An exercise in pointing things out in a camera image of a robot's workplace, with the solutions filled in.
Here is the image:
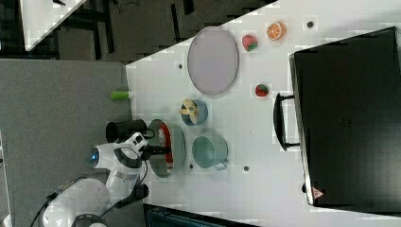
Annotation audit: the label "dark cylinder cup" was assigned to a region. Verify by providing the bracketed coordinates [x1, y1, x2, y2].
[115, 184, 149, 209]

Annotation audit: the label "grey round plate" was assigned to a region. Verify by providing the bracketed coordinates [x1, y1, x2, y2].
[187, 26, 239, 96]

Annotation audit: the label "blue bowl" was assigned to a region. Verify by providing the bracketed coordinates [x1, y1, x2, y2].
[179, 99, 208, 126]

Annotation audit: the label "black utensil holder cup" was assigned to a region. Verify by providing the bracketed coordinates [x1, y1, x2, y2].
[106, 119, 148, 143]

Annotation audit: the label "white side table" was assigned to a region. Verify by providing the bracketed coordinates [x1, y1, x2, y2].
[19, 0, 87, 51]

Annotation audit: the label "black toaster oven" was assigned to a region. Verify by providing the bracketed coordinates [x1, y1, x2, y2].
[288, 26, 401, 217]

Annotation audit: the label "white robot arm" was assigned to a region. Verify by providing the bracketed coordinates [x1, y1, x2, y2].
[42, 132, 170, 227]

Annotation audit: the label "green mug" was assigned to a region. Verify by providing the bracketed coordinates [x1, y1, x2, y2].
[192, 135, 228, 171]

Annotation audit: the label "red strawberry toy on table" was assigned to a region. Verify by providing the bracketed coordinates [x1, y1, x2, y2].
[254, 83, 269, 97]

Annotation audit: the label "orange half toy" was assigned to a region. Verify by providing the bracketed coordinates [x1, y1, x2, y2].
[267, 22, 287, 41]

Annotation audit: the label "red ketchup bottle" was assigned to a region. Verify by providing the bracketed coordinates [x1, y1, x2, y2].
[159, 123, 173, 173]

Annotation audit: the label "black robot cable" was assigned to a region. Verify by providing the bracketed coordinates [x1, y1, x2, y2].
[29, 176, 88, 227]

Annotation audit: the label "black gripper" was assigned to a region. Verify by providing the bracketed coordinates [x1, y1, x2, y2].
[141, 146, 171, 161]

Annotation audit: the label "blue metal frame rail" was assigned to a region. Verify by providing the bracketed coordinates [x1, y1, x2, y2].
[143, 203, 256, 227]

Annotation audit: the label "green cylinder object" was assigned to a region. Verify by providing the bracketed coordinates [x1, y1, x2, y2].
[111, 91, 134, 100]

